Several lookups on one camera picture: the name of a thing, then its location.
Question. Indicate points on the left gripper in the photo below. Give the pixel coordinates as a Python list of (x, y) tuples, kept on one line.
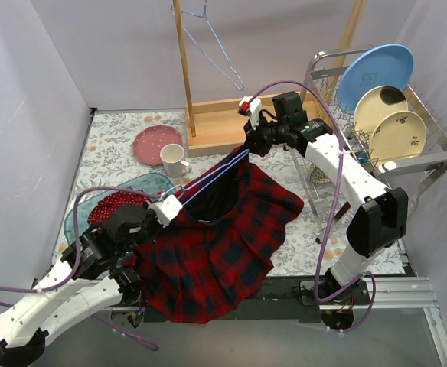
[(151, 224)]

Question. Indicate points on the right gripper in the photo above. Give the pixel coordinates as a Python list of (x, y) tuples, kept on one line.
[(256, 139)]

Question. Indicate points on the blue wire hanger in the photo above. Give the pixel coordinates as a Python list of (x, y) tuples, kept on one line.
[(202, 34), (190, 192)]

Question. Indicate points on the red polka dot cloth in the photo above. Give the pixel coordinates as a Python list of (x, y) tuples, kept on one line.
[(108, 205)]

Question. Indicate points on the red plaid skirt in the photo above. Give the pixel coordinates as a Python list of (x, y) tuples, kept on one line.
[(218, 250)]

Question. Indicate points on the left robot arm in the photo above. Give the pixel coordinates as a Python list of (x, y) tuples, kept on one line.
[(88, 278)]

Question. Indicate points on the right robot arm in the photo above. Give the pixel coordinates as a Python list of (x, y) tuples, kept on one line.
[(380, 213)]

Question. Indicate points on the wooden hanger stand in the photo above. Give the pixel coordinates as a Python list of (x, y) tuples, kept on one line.
[(214, 127)]

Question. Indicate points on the patterned bowl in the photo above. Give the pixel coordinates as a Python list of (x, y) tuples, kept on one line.
[(317, 176)]

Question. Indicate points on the white mug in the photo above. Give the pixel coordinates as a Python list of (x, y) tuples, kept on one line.
[(173, 159)]

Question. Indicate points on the pink dotted plate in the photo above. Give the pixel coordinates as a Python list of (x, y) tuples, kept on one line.
[(148, 144)]

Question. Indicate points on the blue white cup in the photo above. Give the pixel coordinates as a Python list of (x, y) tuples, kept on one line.
[(362, 156)]

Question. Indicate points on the floral tablecloth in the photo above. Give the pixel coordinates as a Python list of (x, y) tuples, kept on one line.
[(108, 160)]

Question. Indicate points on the cream plate black spot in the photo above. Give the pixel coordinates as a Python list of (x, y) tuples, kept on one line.
[(376, 105)]

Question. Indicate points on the cream plate with flower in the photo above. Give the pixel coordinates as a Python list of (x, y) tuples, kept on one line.
[(400, 135)]

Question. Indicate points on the blue plate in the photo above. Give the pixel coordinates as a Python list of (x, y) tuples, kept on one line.
[(386, 65)]

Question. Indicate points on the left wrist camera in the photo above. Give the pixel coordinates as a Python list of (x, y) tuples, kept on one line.
[(166, 210)]

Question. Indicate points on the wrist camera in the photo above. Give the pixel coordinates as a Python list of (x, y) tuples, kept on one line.
[(251, 107), (166, 210)]

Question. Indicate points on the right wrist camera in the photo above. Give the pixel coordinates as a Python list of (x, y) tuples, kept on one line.
[(251, 107)]

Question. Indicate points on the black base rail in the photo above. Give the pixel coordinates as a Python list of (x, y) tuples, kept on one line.
[(291, 298)]

